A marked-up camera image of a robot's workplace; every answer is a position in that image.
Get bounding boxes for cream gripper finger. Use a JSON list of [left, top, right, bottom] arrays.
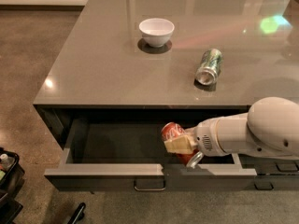
[[164, 134, 197, 154]]

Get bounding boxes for red coke can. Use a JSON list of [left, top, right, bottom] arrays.
[[161, 122, 204, 168]]

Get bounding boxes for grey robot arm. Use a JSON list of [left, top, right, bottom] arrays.
[[162, 97, 299, 160]]

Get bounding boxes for green soda can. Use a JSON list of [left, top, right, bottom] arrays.
[[195, 49, 222, 86]]

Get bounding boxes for lower right drawer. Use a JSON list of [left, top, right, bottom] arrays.
[[237, 152, 299, 191]]

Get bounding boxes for open top drawer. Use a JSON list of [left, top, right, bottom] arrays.
[[44, 119, 256, 192]]

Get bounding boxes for grey cabinet counter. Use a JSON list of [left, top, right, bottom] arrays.
[[32, 0, 299, 191]]

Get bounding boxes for white bowl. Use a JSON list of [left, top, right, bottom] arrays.
[[138, 18, 175, 48]]

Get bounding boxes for black object on floor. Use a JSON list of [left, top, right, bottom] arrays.
[[67, 203, 86, 224]]

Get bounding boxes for black cart with items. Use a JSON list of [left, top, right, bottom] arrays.
[[0, 148, 24, 224]]

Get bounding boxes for drawer handle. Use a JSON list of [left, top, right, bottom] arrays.
[[134, 180, 166, 191]]

